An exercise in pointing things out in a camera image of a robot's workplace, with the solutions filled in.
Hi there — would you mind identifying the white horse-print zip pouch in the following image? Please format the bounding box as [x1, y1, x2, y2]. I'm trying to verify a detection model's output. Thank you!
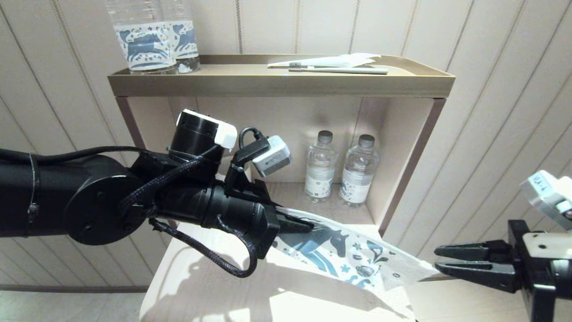
[273, 207, 441, 291]

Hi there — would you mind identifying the small clear water bottle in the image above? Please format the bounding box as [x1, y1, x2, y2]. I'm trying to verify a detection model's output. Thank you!
[305, 131, 339, 203]
[339, 135, 380, 207]

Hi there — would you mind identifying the beige open shelf cabinet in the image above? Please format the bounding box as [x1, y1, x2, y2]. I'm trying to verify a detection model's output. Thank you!
[116, 96, 447, 233]

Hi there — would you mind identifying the brass coloured tray shelf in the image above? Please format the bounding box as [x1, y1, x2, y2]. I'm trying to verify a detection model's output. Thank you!
[108, 55, 456, 99]

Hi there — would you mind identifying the grey-green toothbrush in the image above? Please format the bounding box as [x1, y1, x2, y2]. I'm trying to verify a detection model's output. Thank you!
[289, 62, 389, 75]

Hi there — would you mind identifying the white paper wrapper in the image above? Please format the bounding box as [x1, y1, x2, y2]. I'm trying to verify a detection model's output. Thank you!
[268, 53, 382, 68]

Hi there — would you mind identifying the large bottle horse print label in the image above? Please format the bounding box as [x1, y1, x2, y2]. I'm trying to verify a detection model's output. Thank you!
[106, 0, 178, 75]
[160, 0, 202, 73]

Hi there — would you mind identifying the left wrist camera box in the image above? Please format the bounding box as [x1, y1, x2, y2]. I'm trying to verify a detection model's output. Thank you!
[232, 136, 292, 178]

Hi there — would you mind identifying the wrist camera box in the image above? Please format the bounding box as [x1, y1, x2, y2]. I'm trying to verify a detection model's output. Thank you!
[232, 136, 292, 178]
[519, 170, 572, 260]

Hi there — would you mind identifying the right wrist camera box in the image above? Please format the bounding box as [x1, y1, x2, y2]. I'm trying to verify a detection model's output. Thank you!
[519, 170, 572, 260]

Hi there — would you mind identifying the left camera short black cable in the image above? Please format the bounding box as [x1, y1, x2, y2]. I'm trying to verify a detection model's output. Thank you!
[239, 127, 269, 150]

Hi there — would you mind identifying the left arm smooth black cable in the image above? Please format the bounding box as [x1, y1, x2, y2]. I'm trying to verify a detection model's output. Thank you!
[0, 146, 143, 164]

